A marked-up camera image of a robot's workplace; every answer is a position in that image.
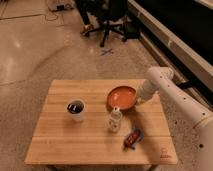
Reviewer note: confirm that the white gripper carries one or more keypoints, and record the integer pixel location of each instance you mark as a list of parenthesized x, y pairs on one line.
[(139, 101)]

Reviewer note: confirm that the orange ceramic bowl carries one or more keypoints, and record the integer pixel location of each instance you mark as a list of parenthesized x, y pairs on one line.
[(123, 97)]

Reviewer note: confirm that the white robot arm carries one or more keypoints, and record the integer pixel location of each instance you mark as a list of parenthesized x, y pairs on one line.
[(200, 117)]

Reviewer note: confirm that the small white plastic bottle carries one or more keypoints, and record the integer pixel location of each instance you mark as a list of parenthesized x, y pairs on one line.
[(115, 118)]

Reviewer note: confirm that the red snack bar wrapper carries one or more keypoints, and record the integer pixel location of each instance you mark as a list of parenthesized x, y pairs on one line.
[(133, 138)]

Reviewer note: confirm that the white cup with dark drink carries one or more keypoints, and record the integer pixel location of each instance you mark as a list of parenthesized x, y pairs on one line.
[(76, 109)]

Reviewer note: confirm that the wooden table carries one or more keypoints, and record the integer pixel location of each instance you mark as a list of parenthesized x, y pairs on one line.
[(59, 140)]

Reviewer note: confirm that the black office chair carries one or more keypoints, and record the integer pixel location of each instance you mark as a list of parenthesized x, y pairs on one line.
[(114, 18)]

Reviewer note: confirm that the seated person's leg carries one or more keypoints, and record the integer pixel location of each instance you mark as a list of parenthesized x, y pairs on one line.
[(83, 7)]

